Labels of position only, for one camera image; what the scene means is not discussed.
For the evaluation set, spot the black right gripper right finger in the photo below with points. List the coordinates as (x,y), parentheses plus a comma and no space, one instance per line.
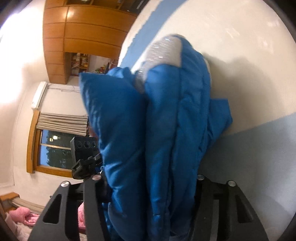
(223,212)

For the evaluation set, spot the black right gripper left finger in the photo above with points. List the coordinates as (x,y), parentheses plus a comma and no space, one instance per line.
(59,219)

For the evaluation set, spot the blue puffer jacket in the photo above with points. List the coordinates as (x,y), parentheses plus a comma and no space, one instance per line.
(154,127)

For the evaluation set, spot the beige roman blind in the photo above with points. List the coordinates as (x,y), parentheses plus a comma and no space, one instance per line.
(73,124)

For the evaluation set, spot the pink blanket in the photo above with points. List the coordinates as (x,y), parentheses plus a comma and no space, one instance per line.
(26,217)

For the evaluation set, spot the white air conditioner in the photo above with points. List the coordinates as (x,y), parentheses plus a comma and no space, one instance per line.
(38,95)

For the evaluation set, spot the wooden wardrobe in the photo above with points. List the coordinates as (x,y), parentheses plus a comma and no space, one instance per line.
(87,27)

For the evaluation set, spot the blue and white bedsheet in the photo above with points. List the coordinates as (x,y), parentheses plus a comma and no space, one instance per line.
(250,47)

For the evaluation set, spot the window with wooden frame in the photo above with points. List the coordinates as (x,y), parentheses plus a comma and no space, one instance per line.
(48,151)

